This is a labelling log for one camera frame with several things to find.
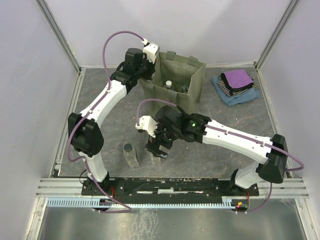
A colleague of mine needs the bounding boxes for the purple folded cloth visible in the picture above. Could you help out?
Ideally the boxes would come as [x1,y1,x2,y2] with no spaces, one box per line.
[221,69,254,89]

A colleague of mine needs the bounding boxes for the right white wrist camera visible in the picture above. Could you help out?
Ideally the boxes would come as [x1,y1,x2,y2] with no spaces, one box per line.
[135,115,158,138]

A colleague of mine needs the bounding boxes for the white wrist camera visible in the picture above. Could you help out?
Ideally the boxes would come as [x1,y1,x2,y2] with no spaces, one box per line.
[135,115,158,138]
[142,38,160,64]

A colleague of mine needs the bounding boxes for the black white striped cloth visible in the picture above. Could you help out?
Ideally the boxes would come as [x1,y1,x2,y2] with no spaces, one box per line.
[218,70,259,97]

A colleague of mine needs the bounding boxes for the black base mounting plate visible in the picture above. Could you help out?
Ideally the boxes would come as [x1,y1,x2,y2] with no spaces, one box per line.
[81,176,259,204]

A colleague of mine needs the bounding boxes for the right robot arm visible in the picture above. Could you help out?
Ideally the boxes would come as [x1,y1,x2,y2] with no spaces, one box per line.
[136,105,287,196]

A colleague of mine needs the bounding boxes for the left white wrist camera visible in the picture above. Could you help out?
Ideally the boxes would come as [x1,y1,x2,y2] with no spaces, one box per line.
[142,38,160,64]

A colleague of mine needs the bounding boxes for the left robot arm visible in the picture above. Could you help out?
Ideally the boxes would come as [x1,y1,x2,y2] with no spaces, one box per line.
[68,43,159,195]

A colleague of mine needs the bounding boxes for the blue folded cloth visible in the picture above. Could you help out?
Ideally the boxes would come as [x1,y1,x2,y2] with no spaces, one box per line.
[211,76,260,107]

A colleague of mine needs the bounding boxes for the chrome dome clear bottle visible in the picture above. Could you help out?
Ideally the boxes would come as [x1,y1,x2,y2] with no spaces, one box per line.
[165,80,175,91]

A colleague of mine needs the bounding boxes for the clear square bottle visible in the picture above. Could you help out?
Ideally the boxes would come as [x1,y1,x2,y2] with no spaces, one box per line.
[150,154,162,166]
[123,141,139,168]
[180,84,190,94]

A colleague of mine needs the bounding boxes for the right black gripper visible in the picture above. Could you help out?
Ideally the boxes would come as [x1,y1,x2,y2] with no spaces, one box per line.
[145,119,180,160]

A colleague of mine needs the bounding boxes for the green canvas bag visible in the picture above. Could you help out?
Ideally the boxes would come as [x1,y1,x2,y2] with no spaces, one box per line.
[138,51,206,114]

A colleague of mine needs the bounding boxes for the aluminium front rail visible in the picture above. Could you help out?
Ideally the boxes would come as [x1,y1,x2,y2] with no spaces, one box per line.
[36,178,310,199]

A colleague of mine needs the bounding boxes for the blue slotted cable duct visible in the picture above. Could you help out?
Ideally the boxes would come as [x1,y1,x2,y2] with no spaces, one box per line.
[47,195,247,209]

